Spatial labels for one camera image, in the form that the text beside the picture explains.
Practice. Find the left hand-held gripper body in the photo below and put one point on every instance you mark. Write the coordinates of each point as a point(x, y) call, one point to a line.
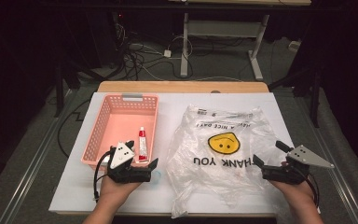
point(121, 155)

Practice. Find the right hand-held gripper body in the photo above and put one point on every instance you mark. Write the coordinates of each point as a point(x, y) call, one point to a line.
point(286, 172)

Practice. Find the red and white tube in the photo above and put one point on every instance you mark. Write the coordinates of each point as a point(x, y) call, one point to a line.
point(142, 146)

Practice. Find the pink plastic basket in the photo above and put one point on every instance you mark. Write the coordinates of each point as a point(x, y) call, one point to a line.
point(121, 124)

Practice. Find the clear plastic bag yellow smiley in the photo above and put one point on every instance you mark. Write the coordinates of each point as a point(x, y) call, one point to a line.
point(217, 186)

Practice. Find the person's right hand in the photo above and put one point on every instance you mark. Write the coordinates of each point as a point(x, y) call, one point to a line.
point(295, 190)

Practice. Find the person's left hand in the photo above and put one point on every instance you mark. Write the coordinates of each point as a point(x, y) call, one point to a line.
point(115, 189)

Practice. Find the white board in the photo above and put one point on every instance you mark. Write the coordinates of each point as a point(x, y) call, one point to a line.
point(174, 124)

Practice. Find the black stand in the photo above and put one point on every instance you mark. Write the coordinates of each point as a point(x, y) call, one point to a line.
point(315, 102)
point(59, 93)

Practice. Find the wooden table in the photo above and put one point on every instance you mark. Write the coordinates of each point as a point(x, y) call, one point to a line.
point(167, 86)

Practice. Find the small white power adapter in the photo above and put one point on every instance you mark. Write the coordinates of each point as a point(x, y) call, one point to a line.
point(167, 53)

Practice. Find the white power strip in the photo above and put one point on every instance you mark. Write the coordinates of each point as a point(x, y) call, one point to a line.
point(294, 46)

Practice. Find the metal floor rail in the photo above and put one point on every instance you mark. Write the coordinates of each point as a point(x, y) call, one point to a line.
point(345, 193)
point(28, 180)

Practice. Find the white metal frame desk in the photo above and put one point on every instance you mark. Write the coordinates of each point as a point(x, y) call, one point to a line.
point(220, 28)

